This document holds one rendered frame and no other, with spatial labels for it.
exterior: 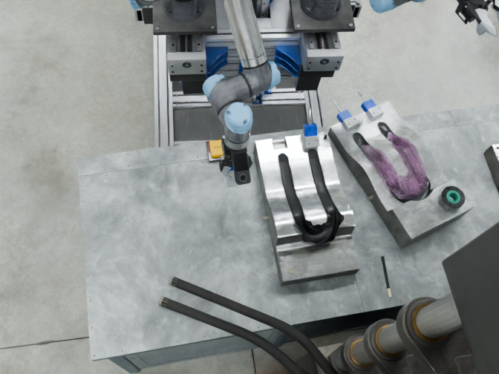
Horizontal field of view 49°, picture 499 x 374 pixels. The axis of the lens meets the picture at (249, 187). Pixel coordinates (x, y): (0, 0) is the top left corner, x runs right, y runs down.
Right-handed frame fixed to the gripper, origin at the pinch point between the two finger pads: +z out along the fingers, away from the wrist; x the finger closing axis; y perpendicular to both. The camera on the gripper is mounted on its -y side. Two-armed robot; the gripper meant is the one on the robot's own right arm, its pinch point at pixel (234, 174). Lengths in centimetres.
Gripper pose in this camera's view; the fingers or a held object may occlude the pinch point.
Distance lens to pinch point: 179.5
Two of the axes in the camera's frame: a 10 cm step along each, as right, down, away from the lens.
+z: -0.7, 3.9, 9.2
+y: -1.8, -9.1, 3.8
